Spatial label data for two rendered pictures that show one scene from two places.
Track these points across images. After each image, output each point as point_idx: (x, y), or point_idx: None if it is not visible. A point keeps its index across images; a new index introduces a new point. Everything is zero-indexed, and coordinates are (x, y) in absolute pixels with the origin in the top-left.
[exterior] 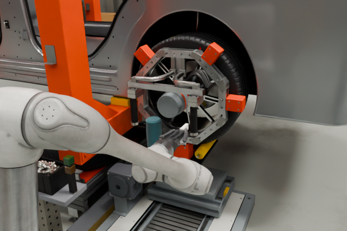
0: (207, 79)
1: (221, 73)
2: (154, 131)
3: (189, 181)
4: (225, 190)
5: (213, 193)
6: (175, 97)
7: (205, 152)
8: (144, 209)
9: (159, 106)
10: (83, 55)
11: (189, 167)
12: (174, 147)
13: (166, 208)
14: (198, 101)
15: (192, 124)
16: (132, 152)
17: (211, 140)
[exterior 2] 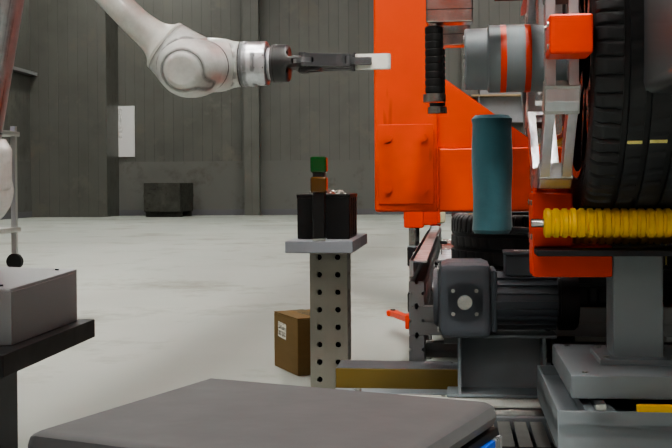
0: None
1: None
2: (474, 142)
3: (149, 49)
4: (649, 404)
5: (579, 374)
6: (474, 32)
7: (564, 220)
8: (499, 405)
9: (463, 63)
10: None
11: (159, 27)
12: (273, 58)
13: (538, 425)
14: (430, 7)
15: (425, 69)
16: None
17: (588, 189)
